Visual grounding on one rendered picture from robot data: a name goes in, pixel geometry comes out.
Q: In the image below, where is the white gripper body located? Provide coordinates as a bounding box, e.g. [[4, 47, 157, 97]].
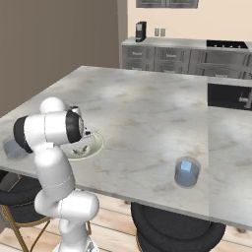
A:
[[83, 126, 94, 138]]

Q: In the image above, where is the pale green patterned bowl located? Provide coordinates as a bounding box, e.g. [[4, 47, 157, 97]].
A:
[[60, 129, 105, 162]]

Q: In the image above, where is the ice cube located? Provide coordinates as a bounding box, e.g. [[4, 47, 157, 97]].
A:
[[180, 159, 193, 172]]

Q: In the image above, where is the black round stool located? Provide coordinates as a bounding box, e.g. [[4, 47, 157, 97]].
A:
[[0, 169, 93, 252], [130, 201, 227, 252]]

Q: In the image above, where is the grey cupboard run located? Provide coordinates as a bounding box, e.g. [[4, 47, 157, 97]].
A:
[[121, 36, 252, 81]]

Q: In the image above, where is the black coffee machine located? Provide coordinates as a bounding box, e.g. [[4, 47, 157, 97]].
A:
[[134, 21, 148, 43]]

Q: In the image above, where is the black sink basin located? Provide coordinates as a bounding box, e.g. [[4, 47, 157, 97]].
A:
[[207, 82, 252, 111]]

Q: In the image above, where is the silver tap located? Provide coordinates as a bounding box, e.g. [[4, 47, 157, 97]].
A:
[[238, 90, 252, 110]]

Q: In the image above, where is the black hob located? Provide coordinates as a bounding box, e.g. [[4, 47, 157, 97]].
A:
[[206, 39, 250, 50]]

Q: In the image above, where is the grey wall cupboard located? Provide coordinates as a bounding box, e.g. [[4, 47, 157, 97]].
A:
[[135, 0, 200, 10]]

